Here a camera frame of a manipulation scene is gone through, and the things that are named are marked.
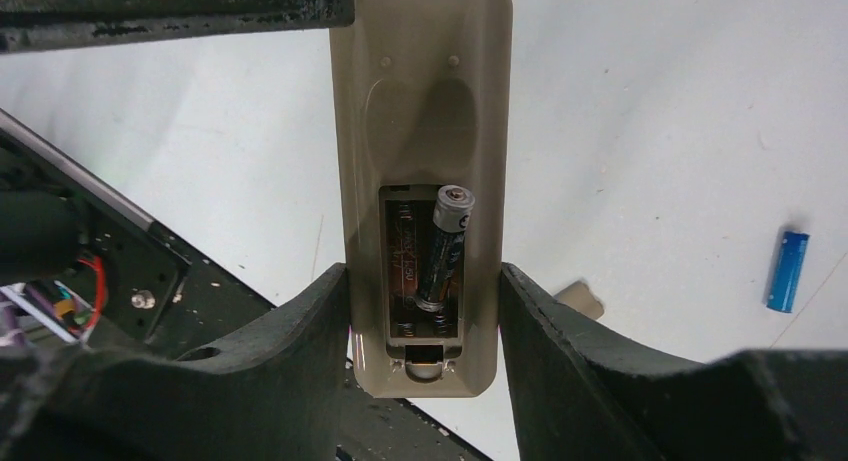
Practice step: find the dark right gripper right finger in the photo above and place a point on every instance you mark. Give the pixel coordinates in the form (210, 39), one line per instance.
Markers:
(581, 391)

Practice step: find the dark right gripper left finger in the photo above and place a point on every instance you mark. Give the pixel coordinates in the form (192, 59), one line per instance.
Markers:
(267, 391)

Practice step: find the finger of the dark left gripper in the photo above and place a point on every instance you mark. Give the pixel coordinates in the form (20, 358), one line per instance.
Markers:
(46, 25)

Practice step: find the beige battery compartment cover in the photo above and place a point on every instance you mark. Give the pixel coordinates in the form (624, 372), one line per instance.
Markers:
(579, 297)

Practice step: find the black silver AAA battery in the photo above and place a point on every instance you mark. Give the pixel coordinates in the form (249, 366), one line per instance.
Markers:
(451, 215)

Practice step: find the blue battery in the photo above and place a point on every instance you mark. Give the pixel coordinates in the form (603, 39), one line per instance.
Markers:
(787, 271)

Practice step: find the beige remote control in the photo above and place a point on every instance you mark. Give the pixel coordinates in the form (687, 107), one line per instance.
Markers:
(421, 93)

